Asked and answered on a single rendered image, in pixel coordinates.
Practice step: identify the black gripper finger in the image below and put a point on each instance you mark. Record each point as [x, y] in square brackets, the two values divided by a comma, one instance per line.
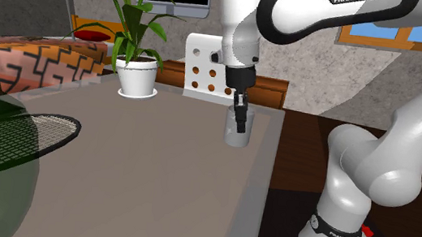
[241, 117]

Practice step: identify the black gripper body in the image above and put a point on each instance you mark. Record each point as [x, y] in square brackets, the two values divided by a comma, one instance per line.
[240, 78]

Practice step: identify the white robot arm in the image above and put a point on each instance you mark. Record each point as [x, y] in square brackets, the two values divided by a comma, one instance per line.
[390, 154]

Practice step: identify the grey cup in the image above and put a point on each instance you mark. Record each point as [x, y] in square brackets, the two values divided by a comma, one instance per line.
[231, 135]

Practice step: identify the brown wooden sideboard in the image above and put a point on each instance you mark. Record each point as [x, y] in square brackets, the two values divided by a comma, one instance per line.
[268, 90]

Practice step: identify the green plant in white pot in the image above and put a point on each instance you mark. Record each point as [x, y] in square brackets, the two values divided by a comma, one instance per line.
[136, 75]

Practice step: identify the grey brown table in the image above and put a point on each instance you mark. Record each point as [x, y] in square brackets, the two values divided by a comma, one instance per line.
[142, 166]

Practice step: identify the orange framed window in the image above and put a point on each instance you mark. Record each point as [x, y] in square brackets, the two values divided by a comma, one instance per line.
[379, 37]

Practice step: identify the orange patterned sofa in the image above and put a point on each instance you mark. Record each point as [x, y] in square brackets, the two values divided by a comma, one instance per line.
[22, 61]

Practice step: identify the black mesh racket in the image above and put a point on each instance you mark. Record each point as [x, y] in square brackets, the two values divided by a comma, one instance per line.
[13, 137]

